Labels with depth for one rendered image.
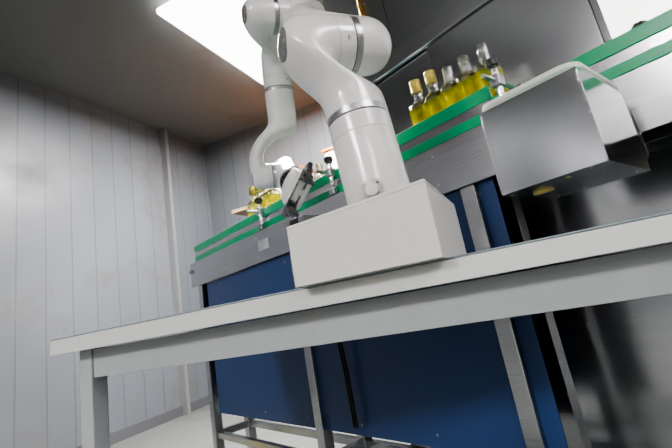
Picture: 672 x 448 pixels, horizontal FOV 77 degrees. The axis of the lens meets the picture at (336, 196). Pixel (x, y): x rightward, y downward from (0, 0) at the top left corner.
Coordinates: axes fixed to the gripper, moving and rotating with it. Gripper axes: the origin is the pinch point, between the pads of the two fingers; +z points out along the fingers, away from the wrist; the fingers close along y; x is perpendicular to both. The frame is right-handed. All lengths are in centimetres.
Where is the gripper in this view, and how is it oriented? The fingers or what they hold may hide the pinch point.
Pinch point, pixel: (300, 197)
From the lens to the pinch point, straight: 108.7
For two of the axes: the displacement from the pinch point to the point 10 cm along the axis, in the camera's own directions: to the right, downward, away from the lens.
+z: 2.3, 2.9, -9.3
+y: -4.6, 8.7, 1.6
